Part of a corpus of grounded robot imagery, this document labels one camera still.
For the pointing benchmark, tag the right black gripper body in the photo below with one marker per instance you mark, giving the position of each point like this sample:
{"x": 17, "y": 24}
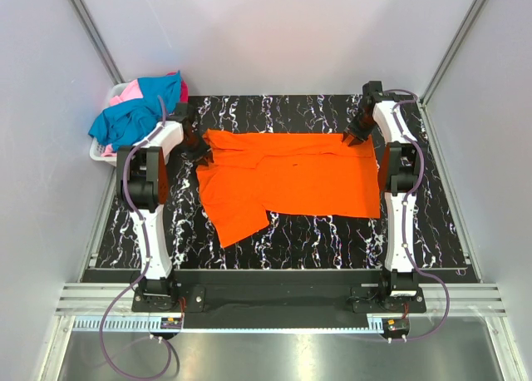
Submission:
{"x": 362, "y": 126}

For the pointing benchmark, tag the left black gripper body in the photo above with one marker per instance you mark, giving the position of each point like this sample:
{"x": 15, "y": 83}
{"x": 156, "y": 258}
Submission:
{"x": 195, "y": 146}

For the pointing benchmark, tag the orange t shirt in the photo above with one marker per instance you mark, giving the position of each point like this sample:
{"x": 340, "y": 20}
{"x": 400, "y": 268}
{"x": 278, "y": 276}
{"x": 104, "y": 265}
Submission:
{"x": 252, "y": 174}

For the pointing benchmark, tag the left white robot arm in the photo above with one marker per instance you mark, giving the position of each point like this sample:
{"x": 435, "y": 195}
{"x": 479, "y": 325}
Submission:
{"x": 143, "y": 187}

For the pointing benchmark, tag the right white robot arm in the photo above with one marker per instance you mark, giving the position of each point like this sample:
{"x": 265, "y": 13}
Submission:
{"x": 399, "y": 176}

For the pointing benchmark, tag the blue t shirt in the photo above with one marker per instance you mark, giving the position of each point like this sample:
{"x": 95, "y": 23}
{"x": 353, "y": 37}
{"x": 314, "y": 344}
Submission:
{"x": 130, "y": 121}

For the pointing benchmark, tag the light pink t shirt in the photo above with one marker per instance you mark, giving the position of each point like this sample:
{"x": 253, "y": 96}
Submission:
{"x": 132, "y": 91}

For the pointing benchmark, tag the white plastic laundry basket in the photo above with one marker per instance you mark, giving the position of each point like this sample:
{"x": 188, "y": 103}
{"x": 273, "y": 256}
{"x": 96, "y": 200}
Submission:
{"x": 168, "y": 138}

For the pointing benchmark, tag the black marble pattern mat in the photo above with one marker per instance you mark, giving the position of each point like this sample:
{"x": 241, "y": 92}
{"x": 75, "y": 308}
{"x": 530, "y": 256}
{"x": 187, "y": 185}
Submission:
{"x": 290, "y": 241}

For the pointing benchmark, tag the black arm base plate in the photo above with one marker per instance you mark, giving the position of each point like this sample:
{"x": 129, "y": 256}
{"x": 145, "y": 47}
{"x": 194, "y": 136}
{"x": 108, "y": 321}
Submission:
{"x": 207, "y": 298}

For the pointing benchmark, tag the white slotted cable duct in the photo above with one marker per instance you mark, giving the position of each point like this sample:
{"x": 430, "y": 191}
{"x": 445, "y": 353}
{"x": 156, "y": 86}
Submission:
{"x": 195, "y": 323}

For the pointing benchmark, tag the aluminium front rail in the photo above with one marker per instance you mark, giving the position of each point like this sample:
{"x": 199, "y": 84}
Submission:
{"x": 460, "y": 299}

